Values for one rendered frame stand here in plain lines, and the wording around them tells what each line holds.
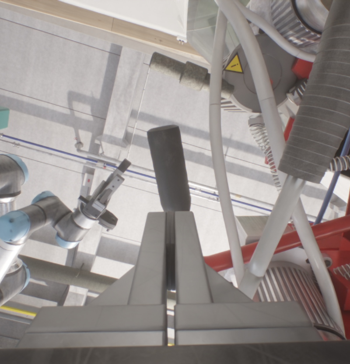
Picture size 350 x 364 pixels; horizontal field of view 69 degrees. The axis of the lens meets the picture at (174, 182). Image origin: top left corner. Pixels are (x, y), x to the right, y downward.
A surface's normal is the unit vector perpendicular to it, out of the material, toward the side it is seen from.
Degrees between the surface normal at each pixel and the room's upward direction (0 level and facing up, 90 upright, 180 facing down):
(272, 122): 89
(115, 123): 90
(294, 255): 81
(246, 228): 163
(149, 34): 90
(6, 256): 75
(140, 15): 90
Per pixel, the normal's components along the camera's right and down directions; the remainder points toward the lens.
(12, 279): 0.80, 0.22
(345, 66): -0.44, 0.17
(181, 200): 0.38, 0.14
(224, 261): 0.22, -0.35
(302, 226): -0.23, 0.29
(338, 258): -0.01, -0.96
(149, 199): 0.02, 0.27
